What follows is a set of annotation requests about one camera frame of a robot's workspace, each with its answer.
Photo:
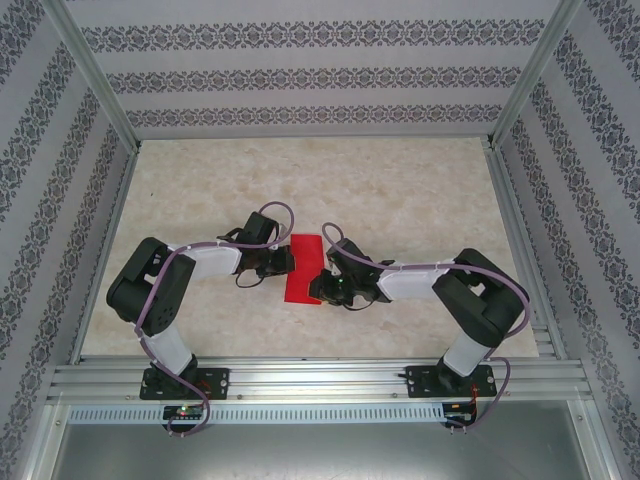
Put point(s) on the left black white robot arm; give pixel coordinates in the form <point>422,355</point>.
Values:
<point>160,300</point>

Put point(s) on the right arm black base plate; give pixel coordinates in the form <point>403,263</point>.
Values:
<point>420,382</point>

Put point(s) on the small circuit board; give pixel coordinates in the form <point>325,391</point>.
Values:
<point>460,410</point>
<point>182,412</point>

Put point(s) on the grey metal shelf panel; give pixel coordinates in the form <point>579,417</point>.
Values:
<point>320,455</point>

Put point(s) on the aluminium mounting rail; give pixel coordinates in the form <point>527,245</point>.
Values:
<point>320,375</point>

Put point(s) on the aluminium frame post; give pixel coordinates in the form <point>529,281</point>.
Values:
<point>535,70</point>
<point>90,70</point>

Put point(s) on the aluminium side rail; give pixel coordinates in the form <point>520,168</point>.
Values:
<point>107,250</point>
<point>520,250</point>

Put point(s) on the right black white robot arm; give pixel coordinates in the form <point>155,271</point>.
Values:
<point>475,300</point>

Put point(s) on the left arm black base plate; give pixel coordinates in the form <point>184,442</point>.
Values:
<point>215,382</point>

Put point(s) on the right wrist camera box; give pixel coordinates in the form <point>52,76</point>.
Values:
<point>333,267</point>

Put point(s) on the red square paper sheet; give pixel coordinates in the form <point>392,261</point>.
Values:
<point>305,250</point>

